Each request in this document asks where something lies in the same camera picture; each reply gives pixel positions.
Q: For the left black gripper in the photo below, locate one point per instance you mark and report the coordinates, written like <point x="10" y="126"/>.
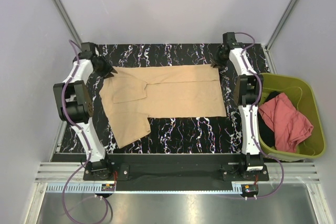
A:
<point x="108" y="70"/>

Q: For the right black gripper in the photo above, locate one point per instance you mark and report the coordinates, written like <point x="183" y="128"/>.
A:
<point x="216" y="61"/>

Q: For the beige t shirt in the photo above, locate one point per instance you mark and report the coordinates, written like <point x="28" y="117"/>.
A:
<point x="134" y="95"/>

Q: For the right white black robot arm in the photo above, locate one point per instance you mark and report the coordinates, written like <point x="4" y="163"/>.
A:
<point x="247" y="95"/>

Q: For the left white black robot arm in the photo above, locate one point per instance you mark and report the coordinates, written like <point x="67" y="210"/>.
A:
<point x="75" y="106"/>

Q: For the black t shirt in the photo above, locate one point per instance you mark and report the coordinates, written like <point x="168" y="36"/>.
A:
<point x="266" y="114"/>

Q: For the olive green plastic bin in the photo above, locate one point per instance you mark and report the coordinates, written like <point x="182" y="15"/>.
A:
<point x="302" y="97"/>

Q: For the pink t shirt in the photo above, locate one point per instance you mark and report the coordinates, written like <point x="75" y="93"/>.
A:
<point x="291" y="127"/>

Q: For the left small controller board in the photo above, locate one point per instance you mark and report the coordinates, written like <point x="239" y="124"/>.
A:
<point x="108" y="187"/>

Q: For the small controller board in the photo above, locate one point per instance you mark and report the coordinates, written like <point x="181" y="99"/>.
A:
<point x="108" y="187"/>
<point x="250" y="188"/>

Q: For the right small controller board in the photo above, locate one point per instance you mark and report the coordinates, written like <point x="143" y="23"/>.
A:
<point x="250" y="188"/>

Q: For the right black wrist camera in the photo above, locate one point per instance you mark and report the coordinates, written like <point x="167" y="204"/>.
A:
<point x="229" y="41"/>

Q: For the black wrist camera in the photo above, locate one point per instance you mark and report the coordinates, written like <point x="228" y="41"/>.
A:
<point x="229" y="41"/>
<point x="89" y="49"/>

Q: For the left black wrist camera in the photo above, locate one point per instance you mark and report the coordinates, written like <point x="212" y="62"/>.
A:
<point x="89" y="49"/>

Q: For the left aluminium corner post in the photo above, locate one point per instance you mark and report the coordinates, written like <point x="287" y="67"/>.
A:
<point x="68" y="22"/>

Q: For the aluminium corner post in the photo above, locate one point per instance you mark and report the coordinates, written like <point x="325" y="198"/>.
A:
<point x="284" y="18"/>
<point x="68" y="22"/>

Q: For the right aluminium corner post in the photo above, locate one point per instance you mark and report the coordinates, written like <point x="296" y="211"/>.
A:
<point x="284" y="18"/>

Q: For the aluminium frame rail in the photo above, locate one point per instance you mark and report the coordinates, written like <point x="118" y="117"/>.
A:
<point x="62" y="177"/>

